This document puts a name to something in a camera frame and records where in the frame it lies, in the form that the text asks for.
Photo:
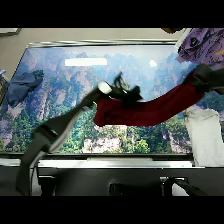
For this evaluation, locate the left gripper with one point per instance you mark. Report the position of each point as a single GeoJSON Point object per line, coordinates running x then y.
{"type": "Point", "coordinates": [128, 91]}

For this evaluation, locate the red garment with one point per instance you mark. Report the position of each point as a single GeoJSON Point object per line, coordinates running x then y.
{"type": "Point", "coordinates": [150, 110]}

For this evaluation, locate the blue garment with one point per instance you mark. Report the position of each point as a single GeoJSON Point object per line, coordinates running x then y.
{"type": "Point", "coordinates": [23, 86]}

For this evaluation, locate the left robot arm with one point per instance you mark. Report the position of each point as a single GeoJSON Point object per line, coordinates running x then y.
{"type": "Point", "coordinates": [56, 128]}

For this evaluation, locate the silver frame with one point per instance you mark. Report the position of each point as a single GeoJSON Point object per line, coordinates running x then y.
{"type": "Point", "coordinates": [110, 164]}

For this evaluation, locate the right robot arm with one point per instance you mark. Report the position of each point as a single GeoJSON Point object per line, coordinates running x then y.
{"type": "Point", "coordinates": [206, 78]}

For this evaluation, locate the white garment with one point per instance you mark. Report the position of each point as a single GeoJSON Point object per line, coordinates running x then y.
{"type": "Point", "coordinates": [205, 140]}

